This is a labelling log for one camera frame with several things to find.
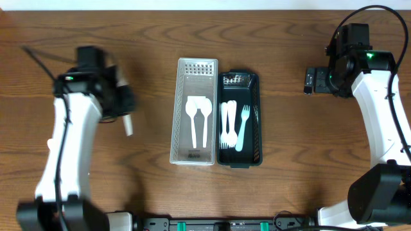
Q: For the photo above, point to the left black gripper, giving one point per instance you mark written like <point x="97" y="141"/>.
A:
<point x="127" y="97"/>

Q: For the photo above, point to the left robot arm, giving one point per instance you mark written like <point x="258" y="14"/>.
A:
<point x="94" y="91"/>

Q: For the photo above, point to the clear perforated plastic basket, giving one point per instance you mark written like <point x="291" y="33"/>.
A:
<point x="197" y="78"/>

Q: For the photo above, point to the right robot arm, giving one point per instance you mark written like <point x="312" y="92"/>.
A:
<point x="381" y="197"/>

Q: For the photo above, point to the white plastic fork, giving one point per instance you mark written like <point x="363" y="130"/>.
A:
<point x="224" y="134"/>
<point x="231" y="117"/>

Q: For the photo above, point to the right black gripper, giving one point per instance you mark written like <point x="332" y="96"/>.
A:
<point x="320" y="80"/>

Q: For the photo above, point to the pale pink plastic fork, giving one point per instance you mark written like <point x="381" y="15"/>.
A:
<point x="235" y="135"/>

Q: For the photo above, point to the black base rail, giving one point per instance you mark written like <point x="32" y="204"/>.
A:
<point x="224" y="224"/>

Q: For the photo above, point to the mint green plastic fork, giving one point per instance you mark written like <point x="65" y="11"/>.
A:
<point x="245" y="113"/>

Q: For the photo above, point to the dark green plastic basket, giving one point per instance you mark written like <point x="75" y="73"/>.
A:
<point x="243" y="87"/>

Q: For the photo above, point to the white plastic spoon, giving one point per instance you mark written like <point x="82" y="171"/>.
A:
<point x="206" y="109"/>
<point x="127" y="121"/>
<point x="191" y="110"/>
<point x="50" y="144"/>

